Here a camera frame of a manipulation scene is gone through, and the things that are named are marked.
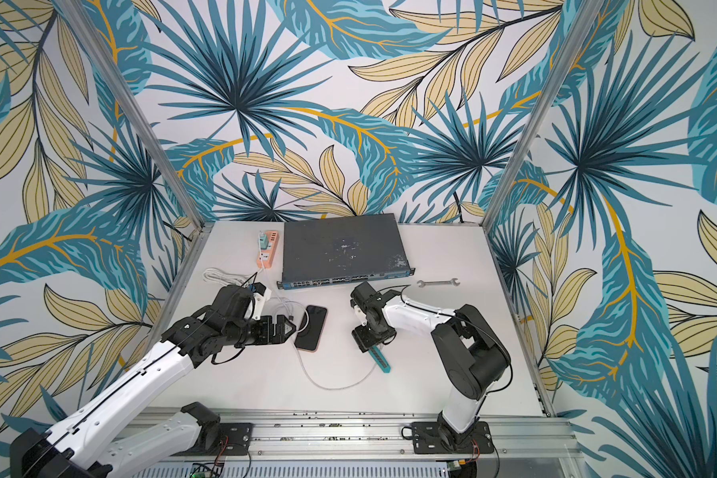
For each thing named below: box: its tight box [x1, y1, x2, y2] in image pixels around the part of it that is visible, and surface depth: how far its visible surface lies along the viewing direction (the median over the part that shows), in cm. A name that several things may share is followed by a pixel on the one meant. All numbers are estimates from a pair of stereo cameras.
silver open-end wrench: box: [416, 277, 461, 288], surface depth 105 cm
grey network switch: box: [276, 213, 416, 291], surface depth 109 cm
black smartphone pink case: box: [293, 304, 328, 353], surface depth 94 cm
